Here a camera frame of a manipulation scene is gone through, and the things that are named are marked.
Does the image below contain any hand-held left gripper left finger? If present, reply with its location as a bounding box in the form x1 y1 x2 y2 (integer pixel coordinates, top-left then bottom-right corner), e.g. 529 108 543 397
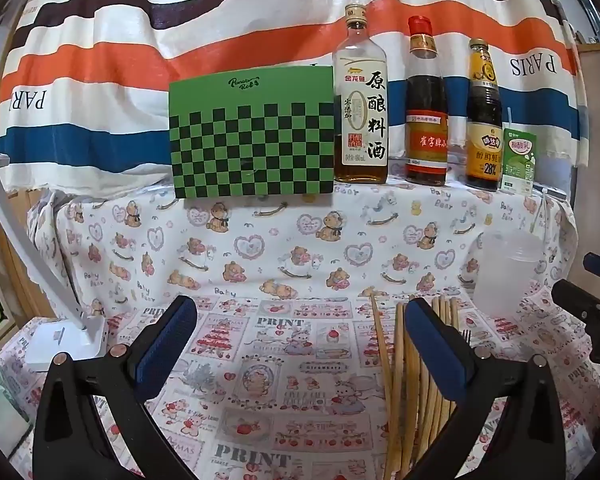
32 295 198 480

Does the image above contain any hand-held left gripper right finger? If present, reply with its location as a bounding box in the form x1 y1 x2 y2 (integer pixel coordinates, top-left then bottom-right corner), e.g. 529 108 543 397
407 296 566 480

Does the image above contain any bunch of wooden chopsticks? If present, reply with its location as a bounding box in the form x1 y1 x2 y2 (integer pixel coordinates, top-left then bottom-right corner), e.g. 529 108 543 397
362 287 476 480

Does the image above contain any translucent plastic cup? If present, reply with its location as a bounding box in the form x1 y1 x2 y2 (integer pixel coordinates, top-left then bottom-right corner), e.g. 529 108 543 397
472 230 546 318

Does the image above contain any white desk lamp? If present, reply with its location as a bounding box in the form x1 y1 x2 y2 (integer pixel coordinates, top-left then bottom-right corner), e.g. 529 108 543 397
0 150 106 371

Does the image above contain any pink printed tablecloth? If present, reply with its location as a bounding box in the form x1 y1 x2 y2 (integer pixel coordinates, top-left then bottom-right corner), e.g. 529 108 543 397
0 285 600 480

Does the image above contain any green milk drink carton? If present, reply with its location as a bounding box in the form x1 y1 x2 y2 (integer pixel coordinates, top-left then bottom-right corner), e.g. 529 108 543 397
500 109 538 195

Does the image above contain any bear-print cloth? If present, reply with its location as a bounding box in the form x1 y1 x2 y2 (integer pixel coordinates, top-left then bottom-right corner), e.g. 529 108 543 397
27 180 578 301

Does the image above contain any teal packet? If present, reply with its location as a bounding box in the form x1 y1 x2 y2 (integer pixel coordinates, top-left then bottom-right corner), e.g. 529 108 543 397
0 337 33 433

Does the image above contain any dark oyster sauce bottle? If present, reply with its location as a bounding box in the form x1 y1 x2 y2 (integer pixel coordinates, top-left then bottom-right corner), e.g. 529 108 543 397
466 37 504 192

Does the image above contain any green checkered box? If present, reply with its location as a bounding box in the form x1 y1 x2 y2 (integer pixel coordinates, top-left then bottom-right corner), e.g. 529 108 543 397
168 65 337 200

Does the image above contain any red-capped sesame oil bottle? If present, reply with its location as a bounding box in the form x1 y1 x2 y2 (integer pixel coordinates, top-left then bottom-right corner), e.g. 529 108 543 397
405 16 450 184

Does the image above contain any clear plastic bottle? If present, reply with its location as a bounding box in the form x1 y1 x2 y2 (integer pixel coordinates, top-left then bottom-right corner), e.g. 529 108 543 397
579 0 600 45

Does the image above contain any clear cooking wine bottle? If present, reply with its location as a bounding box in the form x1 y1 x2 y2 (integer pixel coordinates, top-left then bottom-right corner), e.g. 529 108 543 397
332 3 390 184

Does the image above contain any striped cloth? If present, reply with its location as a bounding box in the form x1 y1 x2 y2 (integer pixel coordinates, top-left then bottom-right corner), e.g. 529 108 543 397
0 0 588 191

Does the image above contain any thin white cable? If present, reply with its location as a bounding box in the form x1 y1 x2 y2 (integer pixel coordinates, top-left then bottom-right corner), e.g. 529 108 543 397
530 187 551 233

